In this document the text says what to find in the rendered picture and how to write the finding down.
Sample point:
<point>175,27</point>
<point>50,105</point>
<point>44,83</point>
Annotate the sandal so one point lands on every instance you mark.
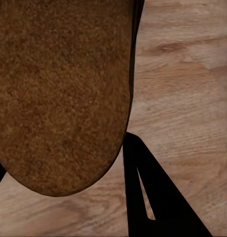
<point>66,89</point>

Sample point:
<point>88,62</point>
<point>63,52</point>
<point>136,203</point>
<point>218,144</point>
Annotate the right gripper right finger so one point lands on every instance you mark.
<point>174,216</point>

